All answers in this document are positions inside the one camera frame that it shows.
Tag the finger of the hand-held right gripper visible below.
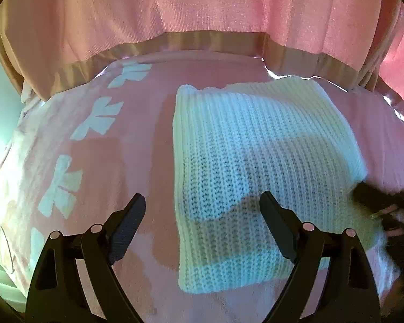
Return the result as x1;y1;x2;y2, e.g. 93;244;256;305
353;181;396;213

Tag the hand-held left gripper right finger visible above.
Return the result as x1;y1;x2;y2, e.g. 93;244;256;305
259;191;382;323

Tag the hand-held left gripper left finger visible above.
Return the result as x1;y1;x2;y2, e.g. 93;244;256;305
26;193;147;323

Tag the white knit sweater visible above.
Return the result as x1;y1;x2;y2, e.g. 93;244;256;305
172;76;388;293

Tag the person's right hand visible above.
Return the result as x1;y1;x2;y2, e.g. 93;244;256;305
379;205;404;239

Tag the pink printed blanket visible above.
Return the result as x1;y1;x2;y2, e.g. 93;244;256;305
0;54;404;323

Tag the white striped cloth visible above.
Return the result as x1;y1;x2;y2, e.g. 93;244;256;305
0;249;29;313

